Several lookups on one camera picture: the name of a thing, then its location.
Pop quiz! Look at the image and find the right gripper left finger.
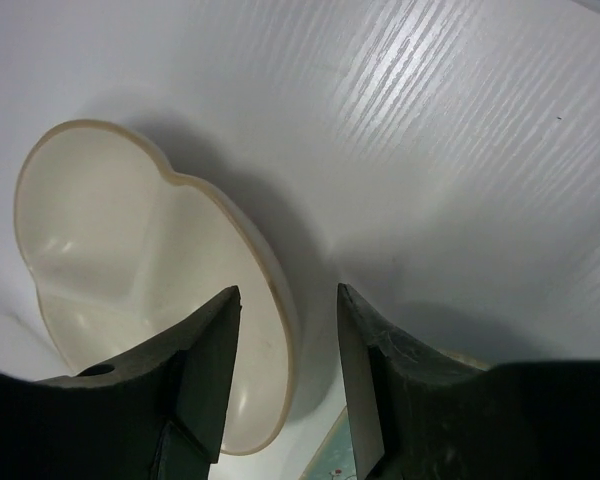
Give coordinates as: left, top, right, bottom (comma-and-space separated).
0, 286, 241, 479

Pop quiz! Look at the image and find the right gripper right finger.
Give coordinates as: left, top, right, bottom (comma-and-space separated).
337, 284, 600, 479

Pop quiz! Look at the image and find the teal rectangular speckled plate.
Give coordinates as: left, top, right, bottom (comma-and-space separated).
301, 408, 357, 480

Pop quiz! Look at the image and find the cream three-section divided plate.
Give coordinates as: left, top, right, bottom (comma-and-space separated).
13, 119, 299, 456

